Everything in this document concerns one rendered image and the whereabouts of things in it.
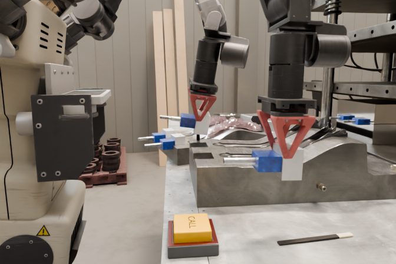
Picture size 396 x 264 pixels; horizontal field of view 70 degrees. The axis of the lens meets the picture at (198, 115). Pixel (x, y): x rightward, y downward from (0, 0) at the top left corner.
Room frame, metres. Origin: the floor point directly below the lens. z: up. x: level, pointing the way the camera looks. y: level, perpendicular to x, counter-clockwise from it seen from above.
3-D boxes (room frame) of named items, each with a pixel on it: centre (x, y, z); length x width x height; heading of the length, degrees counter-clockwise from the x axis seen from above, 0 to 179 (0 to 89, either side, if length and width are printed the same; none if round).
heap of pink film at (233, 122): (1.06, -0.12, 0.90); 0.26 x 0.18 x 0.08; 113
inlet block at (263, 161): (0.48, -0.11, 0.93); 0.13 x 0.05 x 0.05; 95
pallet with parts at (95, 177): (3.13, 1.21, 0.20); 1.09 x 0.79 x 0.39; 13
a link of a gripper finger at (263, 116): (0.50, -0.15, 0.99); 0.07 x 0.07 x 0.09; 6
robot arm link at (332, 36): (0.50, -0.19, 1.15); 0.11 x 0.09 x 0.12; 100
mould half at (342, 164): (0.72, -0.23, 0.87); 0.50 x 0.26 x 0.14; 95
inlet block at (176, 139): (0.91, 0.11, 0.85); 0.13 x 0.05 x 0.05; 113
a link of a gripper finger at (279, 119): (0.47, -0.15, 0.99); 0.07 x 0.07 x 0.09; 6
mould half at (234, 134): (1.07, -0.12, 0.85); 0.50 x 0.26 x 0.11; 113
